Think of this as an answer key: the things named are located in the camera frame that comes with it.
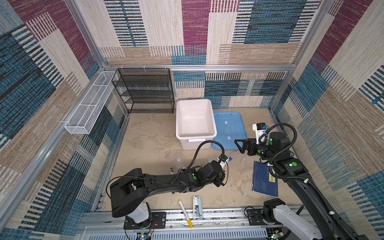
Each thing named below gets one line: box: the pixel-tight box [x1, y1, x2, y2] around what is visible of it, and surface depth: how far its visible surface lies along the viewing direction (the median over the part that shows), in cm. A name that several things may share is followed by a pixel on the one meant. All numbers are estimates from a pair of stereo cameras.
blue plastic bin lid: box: [212, 112, 247, 150], surface depth 114 cm
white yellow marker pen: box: [178, 199, 194, 228], surface depth 76 cm
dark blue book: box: [252, 161, 279, 197], surface depth 84 cm
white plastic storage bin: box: [175, 99, 217, 150], surface depth 110 cm
